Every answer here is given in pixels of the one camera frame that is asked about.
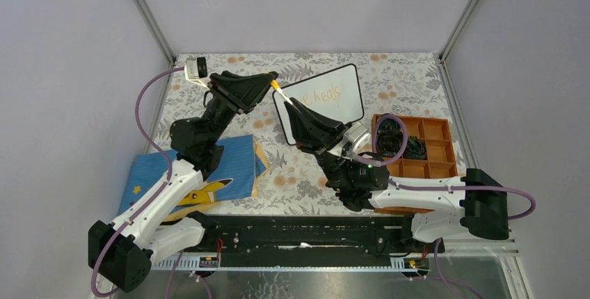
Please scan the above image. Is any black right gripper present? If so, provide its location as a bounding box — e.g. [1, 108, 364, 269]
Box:
[285, 97, 353, 191]

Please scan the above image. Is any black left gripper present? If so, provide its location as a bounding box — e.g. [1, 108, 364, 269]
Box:
[201, 70, 275, 145]

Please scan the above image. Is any yellow marker cap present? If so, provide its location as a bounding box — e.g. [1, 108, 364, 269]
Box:
[271, 80, 281, 92]

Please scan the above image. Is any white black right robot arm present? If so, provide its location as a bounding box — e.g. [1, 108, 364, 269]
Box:
[284, 97, 509, 252]

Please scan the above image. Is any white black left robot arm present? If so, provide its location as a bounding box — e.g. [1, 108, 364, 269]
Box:
[88, 67, 278, 298]

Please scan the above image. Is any black framed whiteboard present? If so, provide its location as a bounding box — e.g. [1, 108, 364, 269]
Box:
[282, 63, 365, 123]

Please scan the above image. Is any dark tape roll rear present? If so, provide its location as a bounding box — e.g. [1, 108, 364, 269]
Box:
[374, 113, 408, 135]

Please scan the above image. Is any orange compartment tray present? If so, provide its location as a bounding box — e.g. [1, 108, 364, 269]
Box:
[371, 113, 459, 217]

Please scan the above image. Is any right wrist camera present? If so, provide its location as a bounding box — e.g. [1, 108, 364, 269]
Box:
[341, 122, 371, 158]

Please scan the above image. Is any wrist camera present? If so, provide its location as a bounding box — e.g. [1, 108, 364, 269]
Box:
[184, 57, 208, 88]
[341, 122, 371, 158]

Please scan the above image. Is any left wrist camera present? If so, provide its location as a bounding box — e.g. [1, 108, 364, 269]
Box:
[184, 57, 208, 88]

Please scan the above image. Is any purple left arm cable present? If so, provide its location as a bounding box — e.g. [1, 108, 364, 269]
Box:
[90, 66, 186, 299]

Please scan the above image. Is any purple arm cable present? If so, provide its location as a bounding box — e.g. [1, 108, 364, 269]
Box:
[352, 113, 537, 299]
[90, 66, 186, 299]

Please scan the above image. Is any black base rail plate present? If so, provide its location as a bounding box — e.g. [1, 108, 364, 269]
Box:
[185, 214, 445, 270]

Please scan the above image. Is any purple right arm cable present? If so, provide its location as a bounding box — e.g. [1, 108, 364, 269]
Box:
[352, 113, 537, 299]

